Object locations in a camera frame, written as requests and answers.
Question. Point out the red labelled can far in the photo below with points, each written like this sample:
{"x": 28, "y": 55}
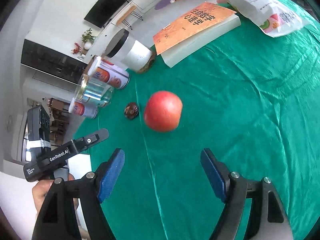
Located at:
{"x": 82, "y": 109}

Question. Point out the white cardboard box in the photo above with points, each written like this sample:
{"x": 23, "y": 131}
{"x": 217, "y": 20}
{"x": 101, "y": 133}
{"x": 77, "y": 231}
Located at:
{"x": 79, "y": 165}

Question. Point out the person's left hand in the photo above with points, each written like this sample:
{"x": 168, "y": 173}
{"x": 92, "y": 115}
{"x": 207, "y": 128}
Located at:
{"x": 40, "y": 191}

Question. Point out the dark tall cabinet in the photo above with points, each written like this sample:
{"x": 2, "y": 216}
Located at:
{"x": 51, "y": 62}

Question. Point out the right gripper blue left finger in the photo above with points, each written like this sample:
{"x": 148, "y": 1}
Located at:
{"x": 108, "y": 173}

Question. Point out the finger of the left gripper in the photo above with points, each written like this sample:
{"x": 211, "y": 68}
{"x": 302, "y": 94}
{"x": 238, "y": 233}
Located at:
{"x": 84, "y": 143}

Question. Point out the red labelled can near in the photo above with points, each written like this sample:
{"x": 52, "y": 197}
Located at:
{"x": 109, "y": 73}

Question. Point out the small wooden bench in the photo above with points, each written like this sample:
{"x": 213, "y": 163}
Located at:
{"x": 127, "y": 17}

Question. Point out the purple round rug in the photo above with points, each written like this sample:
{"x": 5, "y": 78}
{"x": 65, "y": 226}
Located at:
{"x": 163, "y": 3}

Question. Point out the white tv cabinet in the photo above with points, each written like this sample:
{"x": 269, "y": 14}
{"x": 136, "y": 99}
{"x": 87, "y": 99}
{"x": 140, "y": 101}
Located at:
{"x": 107, "y": 32}

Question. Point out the white snack bag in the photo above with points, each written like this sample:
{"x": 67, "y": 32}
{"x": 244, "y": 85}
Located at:
{"x": 271, "y": 16}

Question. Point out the red apple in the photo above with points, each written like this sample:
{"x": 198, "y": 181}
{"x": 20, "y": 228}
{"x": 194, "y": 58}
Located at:
{"x": 163, "y": 111}

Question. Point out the potted green plant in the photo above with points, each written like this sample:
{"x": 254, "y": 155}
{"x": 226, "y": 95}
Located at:
{"x": 88, "y": 36}

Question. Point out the orange covered book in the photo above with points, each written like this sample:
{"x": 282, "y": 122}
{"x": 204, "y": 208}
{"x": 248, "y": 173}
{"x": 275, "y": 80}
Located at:
{"x": 193, "y": 30}

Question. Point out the red labelled can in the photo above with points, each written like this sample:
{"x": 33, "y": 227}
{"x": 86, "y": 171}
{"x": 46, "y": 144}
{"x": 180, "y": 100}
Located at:
{"x": 109, "y": 73}
{"x": 82, "y": 109}

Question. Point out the white jar black lid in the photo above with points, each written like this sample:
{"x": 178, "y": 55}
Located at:
{"x": 125, "y": 49}

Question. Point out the black television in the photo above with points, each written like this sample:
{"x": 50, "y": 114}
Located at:
{"x": 102, "y": 11}

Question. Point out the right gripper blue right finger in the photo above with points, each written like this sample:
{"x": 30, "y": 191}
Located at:
{"x": 217, "y": 174}

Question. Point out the green tablecloth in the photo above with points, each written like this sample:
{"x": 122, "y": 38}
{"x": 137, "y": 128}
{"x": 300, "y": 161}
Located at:
{"x": 250, "y": 98}

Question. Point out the red flower vase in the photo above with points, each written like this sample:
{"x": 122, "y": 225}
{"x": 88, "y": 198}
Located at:
{"x": 77, "y": 49}

